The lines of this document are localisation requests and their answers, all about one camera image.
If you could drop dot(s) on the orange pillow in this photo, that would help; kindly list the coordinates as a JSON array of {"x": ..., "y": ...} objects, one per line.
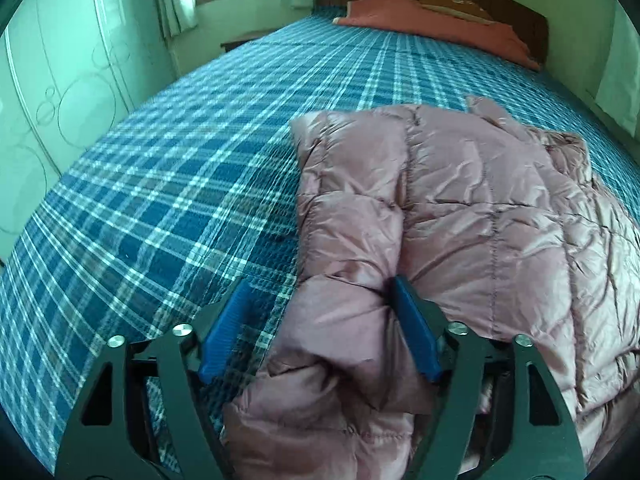
[{"x": 440, "y": 27}]

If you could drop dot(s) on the bed with blue plaid sheet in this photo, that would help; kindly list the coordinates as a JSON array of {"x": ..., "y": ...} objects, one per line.
[{"x": 175, "y": 185}]

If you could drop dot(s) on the dark wooden nightstand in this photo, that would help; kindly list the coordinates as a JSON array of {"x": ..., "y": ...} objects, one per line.
[{"x": 245, "y": 40}]

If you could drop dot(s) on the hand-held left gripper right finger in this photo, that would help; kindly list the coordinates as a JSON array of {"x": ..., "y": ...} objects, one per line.
[{"x": 415, "y": 330}]

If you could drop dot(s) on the brown patterned cushion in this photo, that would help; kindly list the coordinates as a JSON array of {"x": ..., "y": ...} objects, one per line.
[{"x": 450, "y": 2}]

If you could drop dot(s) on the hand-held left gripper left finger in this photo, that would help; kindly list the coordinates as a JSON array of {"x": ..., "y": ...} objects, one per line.
[{"x": 222, "y": 330}]

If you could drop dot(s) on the white wardrobe with circle pattern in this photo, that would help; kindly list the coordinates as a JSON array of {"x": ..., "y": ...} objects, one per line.
[{"x": 75, "y": 85}]

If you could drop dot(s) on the pink down jacket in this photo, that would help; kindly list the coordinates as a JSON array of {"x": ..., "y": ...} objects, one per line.
[{"x": 475, "y": 200}]

